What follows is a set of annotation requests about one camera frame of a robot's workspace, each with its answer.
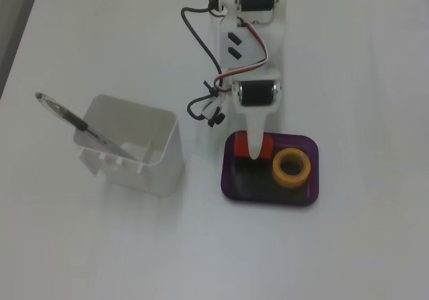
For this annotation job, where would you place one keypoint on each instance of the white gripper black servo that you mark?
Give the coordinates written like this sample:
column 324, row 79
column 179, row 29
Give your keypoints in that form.
column 257, row 94

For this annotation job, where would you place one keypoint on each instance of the red cube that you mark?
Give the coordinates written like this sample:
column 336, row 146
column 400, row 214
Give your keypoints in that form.
column 240, row 146

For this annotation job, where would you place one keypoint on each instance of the yellow tape roll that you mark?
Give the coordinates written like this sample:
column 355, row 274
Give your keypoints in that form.
column 279, row 175

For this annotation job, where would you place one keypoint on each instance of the purple metal tray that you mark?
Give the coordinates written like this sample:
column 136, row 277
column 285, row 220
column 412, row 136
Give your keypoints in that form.
column 268, row 198

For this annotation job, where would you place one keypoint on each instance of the white plastic pen holder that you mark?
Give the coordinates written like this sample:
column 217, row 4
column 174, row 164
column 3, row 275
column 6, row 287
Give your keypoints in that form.
column 167, row 166

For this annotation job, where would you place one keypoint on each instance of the black pen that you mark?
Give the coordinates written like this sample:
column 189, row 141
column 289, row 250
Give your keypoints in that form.
column 79, row 123

